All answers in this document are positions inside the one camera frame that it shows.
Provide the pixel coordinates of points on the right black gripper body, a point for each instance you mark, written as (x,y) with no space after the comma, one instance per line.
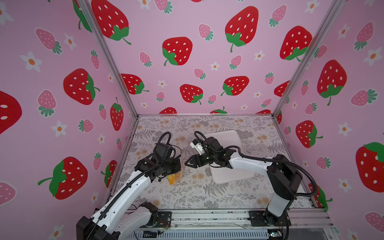
(196,160)

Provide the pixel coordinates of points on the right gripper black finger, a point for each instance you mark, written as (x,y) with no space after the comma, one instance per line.
(192,165)
(193,159)

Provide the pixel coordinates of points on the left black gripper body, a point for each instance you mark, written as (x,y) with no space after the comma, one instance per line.
(170,167)

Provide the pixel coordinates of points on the clear ziploc bag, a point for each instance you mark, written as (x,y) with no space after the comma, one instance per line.
(175,178)

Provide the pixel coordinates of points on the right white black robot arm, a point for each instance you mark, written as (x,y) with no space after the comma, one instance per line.
(283,176)

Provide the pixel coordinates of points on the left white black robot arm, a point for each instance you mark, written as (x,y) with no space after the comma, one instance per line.
(112,222)

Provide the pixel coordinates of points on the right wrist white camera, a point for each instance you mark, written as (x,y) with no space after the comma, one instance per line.
(195,144)

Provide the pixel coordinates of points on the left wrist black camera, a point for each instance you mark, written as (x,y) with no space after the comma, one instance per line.
(164,152)

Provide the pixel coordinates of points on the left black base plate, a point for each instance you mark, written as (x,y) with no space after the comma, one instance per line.
(160,219)

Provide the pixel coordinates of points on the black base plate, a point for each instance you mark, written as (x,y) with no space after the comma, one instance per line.
(267,219)
(160,219)

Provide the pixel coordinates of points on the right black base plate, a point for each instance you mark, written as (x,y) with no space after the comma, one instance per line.
(267,219)

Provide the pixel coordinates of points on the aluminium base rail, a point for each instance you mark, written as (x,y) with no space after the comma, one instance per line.
(233,224)

